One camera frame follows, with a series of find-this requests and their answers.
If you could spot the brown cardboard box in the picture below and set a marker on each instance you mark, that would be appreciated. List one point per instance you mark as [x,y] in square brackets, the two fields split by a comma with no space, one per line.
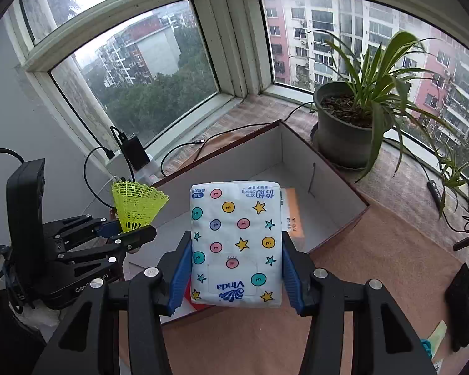
[328,203]

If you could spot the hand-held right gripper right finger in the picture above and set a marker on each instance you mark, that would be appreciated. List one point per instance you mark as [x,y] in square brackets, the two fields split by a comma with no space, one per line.
[291,277]

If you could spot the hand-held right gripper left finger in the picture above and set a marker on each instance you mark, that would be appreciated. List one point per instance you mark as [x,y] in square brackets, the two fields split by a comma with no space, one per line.
[179,277]

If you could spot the grey plant pot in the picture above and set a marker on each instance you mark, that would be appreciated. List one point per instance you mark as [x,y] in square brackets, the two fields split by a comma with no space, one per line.
[344,136]

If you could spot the black knit glove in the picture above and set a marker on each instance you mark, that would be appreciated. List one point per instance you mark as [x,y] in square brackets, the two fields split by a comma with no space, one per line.
[463,304]

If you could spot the peach towel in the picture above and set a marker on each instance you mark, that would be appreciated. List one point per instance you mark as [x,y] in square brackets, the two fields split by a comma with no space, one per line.
[355,281]

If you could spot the black charger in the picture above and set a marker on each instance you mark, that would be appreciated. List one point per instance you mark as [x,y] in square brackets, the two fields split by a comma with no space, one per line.
[135,150]

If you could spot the plaid cloth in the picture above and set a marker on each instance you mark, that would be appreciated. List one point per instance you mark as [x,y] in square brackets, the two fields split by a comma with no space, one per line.
[258,113]

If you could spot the green spider plant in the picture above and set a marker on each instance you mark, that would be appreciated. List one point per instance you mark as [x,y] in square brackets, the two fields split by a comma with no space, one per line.
[379,97]

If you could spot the teal silicone item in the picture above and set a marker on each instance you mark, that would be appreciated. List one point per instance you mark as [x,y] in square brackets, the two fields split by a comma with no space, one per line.
[426,349]

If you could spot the white power strip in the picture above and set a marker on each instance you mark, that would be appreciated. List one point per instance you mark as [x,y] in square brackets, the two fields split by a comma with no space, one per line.
[150,170]

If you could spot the star printed tissue pack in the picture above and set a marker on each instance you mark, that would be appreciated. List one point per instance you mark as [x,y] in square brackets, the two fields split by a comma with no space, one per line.
[234,242]

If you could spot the yellow shuttlecock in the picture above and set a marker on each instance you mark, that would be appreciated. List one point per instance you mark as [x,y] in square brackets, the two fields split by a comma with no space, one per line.
[135,203]

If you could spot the white window frame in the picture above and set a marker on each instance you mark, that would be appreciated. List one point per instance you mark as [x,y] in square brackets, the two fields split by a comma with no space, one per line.
[230,27]

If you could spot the orange tissue pack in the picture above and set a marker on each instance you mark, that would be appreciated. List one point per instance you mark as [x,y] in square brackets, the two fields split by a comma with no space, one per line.
[293,215]

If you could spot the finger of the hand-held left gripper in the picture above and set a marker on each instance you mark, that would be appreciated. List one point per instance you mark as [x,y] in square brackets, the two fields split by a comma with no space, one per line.
[109,250]
[82,228]

